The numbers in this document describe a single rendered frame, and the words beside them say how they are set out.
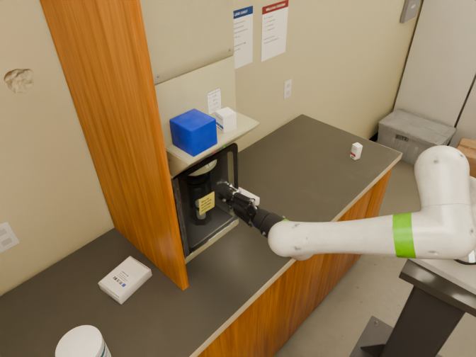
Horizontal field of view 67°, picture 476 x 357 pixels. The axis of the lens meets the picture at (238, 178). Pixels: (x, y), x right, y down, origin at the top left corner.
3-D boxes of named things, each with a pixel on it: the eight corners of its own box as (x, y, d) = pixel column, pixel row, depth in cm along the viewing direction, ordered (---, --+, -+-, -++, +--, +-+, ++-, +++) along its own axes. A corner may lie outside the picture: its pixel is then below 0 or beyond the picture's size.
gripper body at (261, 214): (273, 225, 133) (254, 213, 138) (274, 208, 128) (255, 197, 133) (260, 236, 129) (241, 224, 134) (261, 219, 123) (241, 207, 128)
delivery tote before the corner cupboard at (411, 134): (370, 149, 374) (377, 121, 354) (390, 134, 397) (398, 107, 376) (428, 175, 340) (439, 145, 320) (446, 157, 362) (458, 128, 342)
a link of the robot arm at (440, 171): (483, 176, 127) (463, 134, 86) (490, 222, 123) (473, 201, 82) (442, 180, 135) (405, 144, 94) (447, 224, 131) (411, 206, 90)
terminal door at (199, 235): (184, 256, 143) (171, 178, 119) (238, 217, 160) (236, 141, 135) (185, 258, 143) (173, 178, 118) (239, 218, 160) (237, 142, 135)
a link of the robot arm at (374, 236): (399, 258, 98) (396, 218, 101) (394, 255, 89) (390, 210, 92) (276, 258, 115) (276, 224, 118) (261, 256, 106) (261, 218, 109)
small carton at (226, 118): (215, 127, 120) (214, 110, 116) (228, 122, 122) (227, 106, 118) (223, 133, 117) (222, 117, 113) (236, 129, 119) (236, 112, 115)
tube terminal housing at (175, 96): (147, 234, 160) (105, 64, 112) (202, 198, 178) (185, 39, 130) (183, 265, 146) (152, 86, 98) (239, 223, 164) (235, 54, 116)
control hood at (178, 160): (167, 173, 117) (163, 148, 111) (236, 134, 135) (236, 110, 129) (190, 189, 111) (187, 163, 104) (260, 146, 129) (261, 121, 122)
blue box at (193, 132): (172, 145, 112) (168, 119, 106) (197, 132, 118) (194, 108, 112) (193, 157, 106) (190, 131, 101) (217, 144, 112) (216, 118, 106)
